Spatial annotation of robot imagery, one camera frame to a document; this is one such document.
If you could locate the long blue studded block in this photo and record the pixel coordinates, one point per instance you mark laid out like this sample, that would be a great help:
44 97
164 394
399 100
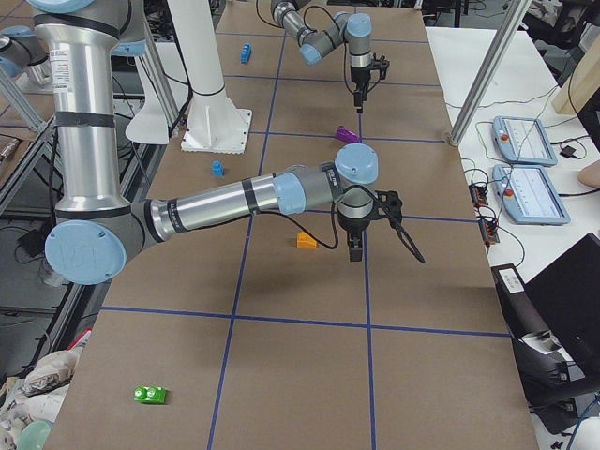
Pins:
245 53

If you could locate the upper teach pendant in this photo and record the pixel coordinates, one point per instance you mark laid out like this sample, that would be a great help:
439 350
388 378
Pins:
523 140

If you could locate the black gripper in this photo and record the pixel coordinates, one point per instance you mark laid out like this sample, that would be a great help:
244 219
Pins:
360 79
352 229

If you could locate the diagonal aluminium frame pole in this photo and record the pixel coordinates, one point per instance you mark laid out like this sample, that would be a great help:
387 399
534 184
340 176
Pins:
493 57

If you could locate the black laptop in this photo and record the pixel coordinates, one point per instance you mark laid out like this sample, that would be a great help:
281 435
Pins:
566 295

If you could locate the green two-stud block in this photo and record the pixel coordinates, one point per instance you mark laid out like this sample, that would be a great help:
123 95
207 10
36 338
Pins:
150 394

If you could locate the lower teach pendant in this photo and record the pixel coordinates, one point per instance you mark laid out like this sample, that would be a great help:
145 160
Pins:
527 195

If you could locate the small blue block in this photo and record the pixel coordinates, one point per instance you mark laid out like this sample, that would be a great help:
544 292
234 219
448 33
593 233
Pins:
217 168

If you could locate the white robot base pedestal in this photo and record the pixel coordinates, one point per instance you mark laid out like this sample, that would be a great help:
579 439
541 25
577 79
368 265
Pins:
214 124

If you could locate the teach pendant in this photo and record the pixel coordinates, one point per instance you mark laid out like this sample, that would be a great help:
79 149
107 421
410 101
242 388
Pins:
527 195
523 140

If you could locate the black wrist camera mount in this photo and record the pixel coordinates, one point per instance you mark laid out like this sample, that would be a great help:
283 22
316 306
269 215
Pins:
380 65
387 205

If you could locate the crumpled paper pile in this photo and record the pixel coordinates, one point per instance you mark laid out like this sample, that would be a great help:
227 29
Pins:
39 396

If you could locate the orange trapezoid block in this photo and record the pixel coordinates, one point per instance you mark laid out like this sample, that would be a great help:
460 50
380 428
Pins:
306 241

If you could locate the purple trapezoid block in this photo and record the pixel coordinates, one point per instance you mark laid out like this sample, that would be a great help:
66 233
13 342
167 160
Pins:
346 135

